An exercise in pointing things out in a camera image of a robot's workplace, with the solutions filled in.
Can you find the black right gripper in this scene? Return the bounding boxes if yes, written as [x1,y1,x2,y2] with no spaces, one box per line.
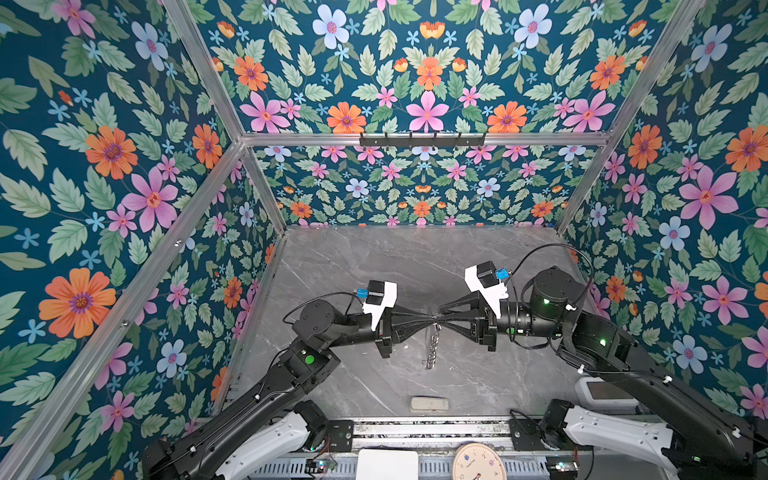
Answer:
[438,290,567,354]

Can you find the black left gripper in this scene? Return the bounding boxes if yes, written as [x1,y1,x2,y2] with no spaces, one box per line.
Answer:
[324,302,436,361]

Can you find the silver keys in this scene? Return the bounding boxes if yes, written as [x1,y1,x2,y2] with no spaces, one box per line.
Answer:
[425,323,441,370]

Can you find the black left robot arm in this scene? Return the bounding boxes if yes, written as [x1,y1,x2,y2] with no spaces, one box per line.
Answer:
[142,298,437,479]

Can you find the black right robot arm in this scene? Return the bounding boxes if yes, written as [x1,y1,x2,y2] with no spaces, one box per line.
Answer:
[436,262,767,479]

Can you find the small white block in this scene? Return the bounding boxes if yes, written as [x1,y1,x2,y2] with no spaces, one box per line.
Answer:
[409,396,450,413]

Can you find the white box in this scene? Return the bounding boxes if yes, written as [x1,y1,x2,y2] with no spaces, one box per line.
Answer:
[355,449,419,480]

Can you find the round analog clock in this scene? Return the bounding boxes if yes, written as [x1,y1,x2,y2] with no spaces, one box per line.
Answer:
[451,443,507,480]

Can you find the white tablet device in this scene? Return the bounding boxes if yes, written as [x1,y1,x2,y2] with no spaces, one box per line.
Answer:
[574,376,640,413]

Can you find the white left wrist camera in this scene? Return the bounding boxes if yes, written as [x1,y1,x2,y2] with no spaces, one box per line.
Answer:
[355,280,398,331]

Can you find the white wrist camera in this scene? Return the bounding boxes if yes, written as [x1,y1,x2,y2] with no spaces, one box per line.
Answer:
[464,261,509,319]
[355,280,398,331]

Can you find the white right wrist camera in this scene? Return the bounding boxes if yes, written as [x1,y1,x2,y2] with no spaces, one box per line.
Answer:
[464,261,509,319]

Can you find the aluminium front rail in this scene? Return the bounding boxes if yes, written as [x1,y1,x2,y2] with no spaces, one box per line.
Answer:
[287,416,575,455]

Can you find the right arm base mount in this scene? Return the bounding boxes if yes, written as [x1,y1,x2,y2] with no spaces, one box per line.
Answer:
[508,399,678,473]

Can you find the black hook rail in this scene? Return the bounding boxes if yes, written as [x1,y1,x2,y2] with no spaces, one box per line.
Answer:
[358,132,486,149]

